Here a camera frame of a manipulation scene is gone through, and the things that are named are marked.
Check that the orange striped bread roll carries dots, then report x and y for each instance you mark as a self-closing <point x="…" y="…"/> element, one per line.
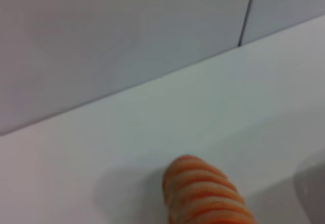
<point x="200" y="196"/>

